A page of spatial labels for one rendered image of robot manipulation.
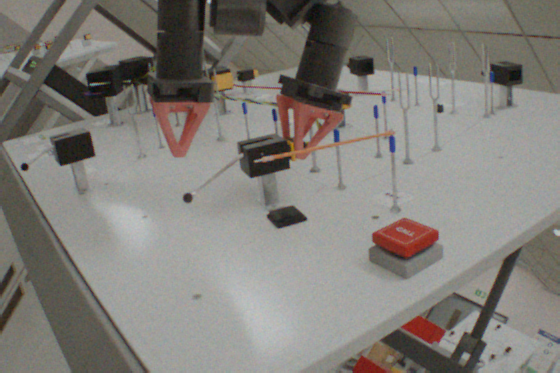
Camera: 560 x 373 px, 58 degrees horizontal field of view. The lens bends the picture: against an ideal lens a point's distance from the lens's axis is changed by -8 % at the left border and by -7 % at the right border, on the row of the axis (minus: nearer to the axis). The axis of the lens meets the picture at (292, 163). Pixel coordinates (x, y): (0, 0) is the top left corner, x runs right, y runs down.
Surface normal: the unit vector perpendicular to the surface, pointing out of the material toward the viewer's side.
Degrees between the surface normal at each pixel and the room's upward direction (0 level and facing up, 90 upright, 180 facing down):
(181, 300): 46
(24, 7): 90
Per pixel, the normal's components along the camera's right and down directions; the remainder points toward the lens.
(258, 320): -0.11, -0.94
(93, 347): -0.64, -0.48
